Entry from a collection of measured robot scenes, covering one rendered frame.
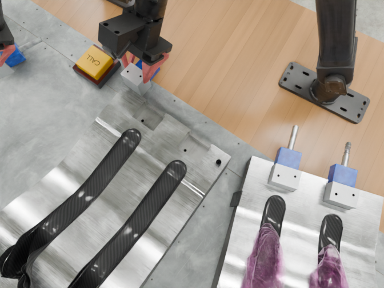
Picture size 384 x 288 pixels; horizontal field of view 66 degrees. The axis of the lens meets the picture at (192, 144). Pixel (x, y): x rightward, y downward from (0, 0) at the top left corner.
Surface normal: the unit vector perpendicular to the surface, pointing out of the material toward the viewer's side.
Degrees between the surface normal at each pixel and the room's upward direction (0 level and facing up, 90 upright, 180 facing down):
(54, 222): 27
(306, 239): 19
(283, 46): 0
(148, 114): 0
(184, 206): 3
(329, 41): 89
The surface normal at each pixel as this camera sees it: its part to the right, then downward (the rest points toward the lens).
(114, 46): -0.54, 0.54
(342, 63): -0.21, 0.93
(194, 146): -0.02, -0.28
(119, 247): 0.24, -0.61
